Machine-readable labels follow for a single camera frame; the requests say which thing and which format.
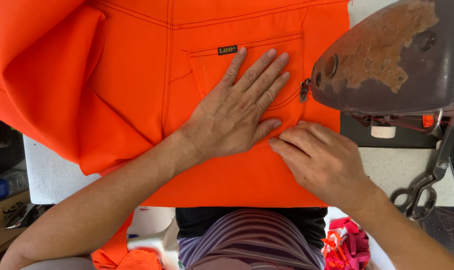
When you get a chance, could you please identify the person's right hand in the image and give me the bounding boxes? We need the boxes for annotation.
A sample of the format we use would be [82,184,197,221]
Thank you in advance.
[268,120,378,212]

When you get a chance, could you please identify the white thread bobbin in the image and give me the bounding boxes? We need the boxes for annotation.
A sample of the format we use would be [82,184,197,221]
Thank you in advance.
[370,124,396,139]

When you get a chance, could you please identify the striped purple shirt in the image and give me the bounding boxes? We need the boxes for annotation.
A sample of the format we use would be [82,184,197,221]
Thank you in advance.
[175,207,328,270]

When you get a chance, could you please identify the large steel scissors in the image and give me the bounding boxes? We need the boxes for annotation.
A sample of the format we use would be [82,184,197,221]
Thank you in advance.
[390,117,454,221]

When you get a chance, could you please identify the pile of pink fabric scraps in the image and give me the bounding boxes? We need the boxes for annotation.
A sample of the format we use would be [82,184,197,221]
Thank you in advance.
[322,217,371,270]

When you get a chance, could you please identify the cardboard box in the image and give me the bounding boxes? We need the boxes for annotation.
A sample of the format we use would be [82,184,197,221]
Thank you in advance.
[0,189,32,270]

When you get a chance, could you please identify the orange work trousers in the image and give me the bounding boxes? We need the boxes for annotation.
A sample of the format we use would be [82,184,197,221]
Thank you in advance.
[0,0,351,270]

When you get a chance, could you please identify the rusty grey sewing machine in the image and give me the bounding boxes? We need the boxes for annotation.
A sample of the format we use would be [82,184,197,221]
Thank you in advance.
[310,0,454,137]

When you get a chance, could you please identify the metal presser foot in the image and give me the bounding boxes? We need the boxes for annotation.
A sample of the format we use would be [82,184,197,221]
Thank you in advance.
[299,77,311,104]

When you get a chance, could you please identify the person's left hand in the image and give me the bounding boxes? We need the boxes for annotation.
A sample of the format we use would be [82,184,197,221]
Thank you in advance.
[181,47,291,162]

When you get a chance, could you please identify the white plastic stool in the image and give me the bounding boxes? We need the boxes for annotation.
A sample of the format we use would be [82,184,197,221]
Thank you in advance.
[127,217,180,270]

